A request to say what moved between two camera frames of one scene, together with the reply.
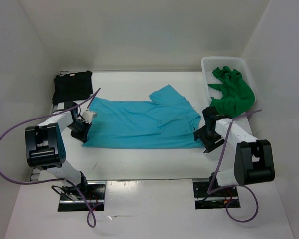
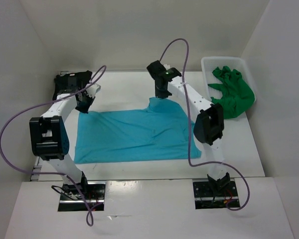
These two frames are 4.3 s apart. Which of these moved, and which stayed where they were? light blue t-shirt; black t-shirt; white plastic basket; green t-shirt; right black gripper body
Moved: right black gripper body; light blue t-shirt
Stayed: white plastic basket; black t-shirt; green t-shirt
